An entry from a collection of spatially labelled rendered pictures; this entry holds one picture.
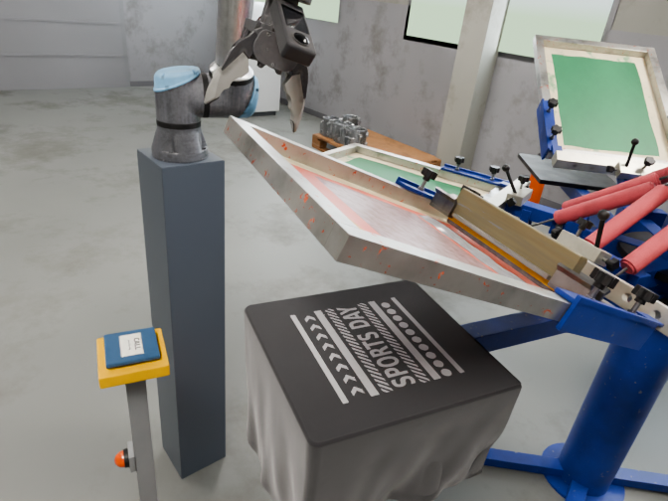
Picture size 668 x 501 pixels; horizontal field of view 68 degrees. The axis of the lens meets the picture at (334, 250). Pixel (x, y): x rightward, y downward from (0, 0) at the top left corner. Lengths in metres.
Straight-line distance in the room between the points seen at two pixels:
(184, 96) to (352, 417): 0.89
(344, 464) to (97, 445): 1.42
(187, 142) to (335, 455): 0.87
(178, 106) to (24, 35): 7.11
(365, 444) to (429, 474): 0.26
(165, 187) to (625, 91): 2.16
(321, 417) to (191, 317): 0.76
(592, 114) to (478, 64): 2.80
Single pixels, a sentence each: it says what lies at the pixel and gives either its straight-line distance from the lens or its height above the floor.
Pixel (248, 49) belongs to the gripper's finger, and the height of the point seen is 1.56.
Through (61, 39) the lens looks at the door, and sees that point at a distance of 8.52.
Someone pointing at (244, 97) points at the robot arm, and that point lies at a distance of 1.40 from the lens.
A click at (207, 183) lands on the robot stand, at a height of 1.14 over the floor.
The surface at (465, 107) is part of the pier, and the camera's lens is 5.35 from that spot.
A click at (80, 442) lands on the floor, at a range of 2.28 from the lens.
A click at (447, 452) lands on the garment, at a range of 1.16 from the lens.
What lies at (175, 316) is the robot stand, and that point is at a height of 0.73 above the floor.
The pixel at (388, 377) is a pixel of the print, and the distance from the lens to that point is 1.06.
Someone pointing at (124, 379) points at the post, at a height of 0.94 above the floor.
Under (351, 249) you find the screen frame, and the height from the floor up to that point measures 1.37.
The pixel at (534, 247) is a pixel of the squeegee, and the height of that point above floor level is 1.20.
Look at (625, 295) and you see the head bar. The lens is 1.29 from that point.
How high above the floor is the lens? 1.64
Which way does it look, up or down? 27 degrees down
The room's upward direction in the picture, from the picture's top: 6 degrees clockwise
